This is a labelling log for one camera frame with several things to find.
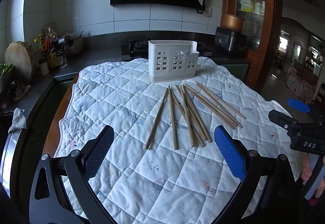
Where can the white quilted cloth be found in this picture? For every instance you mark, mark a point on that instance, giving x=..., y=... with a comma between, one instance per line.
x=127, y=175

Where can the wall socket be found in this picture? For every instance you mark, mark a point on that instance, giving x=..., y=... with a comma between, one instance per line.
x=207, y=11

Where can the dark sauce bottle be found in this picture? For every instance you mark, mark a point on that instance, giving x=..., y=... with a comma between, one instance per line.
x=40, y=43

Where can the wooden glass cabinet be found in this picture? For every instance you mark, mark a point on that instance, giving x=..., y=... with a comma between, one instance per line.
x=270, y=23

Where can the white utensil holder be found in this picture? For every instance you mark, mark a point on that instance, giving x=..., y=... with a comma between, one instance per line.
x=172, y=61

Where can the white play fence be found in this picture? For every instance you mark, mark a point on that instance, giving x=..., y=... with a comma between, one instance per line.
x=299, y=88

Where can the grey dishcloth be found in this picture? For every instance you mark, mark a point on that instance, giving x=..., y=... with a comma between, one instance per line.
x=17, y=121

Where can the round wooden cutting board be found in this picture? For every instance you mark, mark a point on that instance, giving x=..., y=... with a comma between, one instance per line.
x=19, y=60

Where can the metal cooking pot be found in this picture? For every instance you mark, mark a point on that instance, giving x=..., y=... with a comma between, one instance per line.
x=75, y=45

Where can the small white jar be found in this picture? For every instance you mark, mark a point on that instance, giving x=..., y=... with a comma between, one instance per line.
x=44, y=68

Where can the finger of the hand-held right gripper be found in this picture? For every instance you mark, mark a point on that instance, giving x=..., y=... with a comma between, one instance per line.
x=299, y=105
x=281, y=120

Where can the gas stove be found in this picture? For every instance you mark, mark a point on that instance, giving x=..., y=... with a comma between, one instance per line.
x=137, y=47

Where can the black kitchen appliance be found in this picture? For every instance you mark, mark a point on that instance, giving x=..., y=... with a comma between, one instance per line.
x=231, y=40

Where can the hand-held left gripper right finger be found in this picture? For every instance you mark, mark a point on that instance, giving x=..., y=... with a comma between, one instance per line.
x=229, y=154

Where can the pile of wooden chopsticks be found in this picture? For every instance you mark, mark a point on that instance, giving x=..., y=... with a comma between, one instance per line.
x=186, y=112

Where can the green vegetables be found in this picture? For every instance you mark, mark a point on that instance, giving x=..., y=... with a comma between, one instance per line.
x=5, y=69

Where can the dark kitchen counter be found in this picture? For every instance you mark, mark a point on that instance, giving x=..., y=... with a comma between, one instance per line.
x=101, y=48

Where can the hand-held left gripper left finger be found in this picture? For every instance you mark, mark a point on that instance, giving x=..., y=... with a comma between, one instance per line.
x=101, y=149

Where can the person's right hand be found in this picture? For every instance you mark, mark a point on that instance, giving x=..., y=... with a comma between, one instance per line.
x=306, y=169

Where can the copper pot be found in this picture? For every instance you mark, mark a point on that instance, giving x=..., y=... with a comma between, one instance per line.
x=233, y=23

